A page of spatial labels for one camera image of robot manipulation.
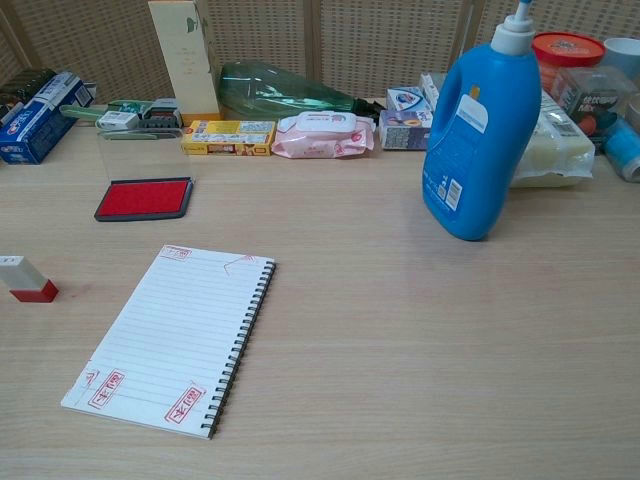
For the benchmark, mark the white and red stamp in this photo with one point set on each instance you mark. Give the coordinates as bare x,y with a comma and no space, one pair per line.
25,280

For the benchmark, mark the white lined spiral notebook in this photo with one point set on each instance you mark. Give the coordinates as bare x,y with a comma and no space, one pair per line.
170,340

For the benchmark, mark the pink wet wipes pack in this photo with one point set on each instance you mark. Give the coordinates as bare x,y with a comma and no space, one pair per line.
325,135

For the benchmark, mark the small purple soap box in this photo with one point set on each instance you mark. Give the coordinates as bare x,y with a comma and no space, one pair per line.
405,131

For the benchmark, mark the flat yellow box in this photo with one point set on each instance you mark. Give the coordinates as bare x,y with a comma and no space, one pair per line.
227,137

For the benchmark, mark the green plastic bottle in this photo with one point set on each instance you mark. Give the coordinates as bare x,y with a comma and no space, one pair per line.
270,90

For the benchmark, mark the white blue soap box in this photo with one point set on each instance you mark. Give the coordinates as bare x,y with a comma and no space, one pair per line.
407,99

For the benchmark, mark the blue detergent pump bottle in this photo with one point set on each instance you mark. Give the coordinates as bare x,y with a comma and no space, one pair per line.
475,150

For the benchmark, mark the red ink pad clear lid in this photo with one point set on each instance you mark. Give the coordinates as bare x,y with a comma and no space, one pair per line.
145,199

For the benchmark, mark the multicolour tissue pack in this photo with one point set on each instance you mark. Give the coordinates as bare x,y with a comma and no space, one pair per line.
429,90

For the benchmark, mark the wooden woven folding screen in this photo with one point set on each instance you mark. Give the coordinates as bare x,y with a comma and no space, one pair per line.
350,40

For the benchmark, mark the tall beige yellow box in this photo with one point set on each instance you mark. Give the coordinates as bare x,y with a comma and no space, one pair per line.
182,55

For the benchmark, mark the green white packet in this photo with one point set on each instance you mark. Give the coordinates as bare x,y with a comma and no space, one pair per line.
127,105

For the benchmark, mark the small white box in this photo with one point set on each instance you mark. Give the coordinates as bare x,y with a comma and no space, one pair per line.
117,120

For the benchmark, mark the clear pack of sponges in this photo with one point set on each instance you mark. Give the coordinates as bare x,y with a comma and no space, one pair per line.
555,150

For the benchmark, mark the blue white toothpaste box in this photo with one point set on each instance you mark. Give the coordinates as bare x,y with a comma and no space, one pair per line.
35,132

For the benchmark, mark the clear plastic snack box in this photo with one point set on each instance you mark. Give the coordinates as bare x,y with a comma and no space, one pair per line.
595,100

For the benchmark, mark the orange lid jar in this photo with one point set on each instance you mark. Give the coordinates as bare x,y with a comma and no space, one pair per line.
567,47

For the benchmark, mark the blue tube can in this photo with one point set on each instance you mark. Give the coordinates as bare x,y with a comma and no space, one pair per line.
625,150

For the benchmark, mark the light blue mug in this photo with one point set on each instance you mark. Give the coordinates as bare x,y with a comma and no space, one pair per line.
624,55

